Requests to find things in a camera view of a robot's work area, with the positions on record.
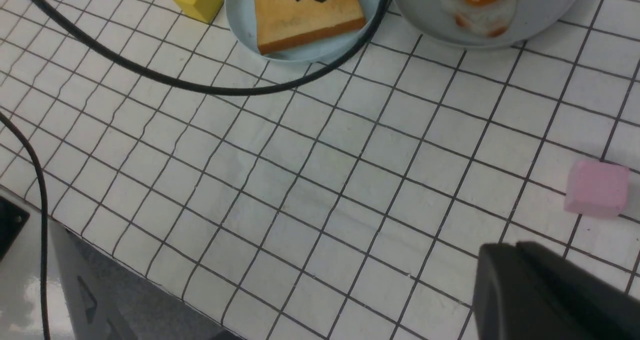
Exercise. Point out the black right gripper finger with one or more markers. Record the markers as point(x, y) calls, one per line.
point(526, 291)

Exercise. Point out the toast slice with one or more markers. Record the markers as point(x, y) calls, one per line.
point(283, 24)

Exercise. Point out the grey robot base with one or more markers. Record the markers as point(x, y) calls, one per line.
point(77, 305)

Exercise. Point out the light blue plate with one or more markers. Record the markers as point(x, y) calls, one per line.
point(243, 22)

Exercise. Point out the pink cube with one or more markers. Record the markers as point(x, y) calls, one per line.
point(597, 189)

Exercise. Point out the front fried egg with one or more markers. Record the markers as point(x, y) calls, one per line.
point(484, 18)

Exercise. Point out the white black-grid tablecloth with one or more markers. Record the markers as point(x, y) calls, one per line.
point(352, 207)

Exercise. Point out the grey plate with eggs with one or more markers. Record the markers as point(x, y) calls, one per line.
point(531, 18)

